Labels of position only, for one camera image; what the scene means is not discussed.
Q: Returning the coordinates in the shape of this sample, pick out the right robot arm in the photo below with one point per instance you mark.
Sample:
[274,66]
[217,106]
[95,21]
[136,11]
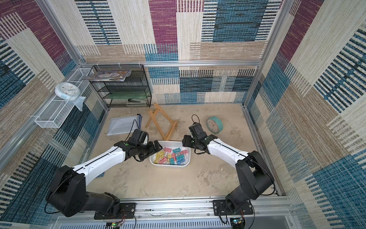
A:
[253,173]

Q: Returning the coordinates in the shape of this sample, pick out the black stapler on shelf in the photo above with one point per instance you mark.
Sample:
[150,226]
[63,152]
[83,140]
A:
[136,101]

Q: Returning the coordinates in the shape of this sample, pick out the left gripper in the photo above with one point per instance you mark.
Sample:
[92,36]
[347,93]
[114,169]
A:
[152,150]

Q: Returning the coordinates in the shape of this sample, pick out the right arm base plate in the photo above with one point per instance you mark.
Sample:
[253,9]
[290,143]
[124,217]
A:
[221,208]

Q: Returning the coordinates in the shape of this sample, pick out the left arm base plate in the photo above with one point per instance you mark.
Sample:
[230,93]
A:
[125,211]

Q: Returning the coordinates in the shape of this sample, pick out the green folder on shelf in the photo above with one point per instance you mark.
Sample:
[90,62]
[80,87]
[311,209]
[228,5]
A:
[128,95]

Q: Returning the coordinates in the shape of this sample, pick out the black mesh shelf rack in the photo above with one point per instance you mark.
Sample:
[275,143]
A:
[137,81]

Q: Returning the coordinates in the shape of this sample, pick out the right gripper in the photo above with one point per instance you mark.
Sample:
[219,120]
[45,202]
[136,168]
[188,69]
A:
[188,140]

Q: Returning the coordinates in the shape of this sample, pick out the white plastic storage box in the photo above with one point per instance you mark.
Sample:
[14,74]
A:
[173,154]

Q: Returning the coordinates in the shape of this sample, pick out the white round wall clock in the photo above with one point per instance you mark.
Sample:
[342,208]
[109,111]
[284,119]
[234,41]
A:
[67,91]

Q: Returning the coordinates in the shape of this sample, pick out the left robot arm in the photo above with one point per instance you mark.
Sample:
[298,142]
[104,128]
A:
[67,192]

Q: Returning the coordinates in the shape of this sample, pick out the green round alarm clock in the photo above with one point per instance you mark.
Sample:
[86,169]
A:
[214,124]

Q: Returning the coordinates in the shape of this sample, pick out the wooden easel stand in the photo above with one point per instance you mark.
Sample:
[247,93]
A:
[164,124]

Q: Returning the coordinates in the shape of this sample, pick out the magazine on shelf top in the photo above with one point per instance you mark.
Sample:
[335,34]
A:
[106,76]

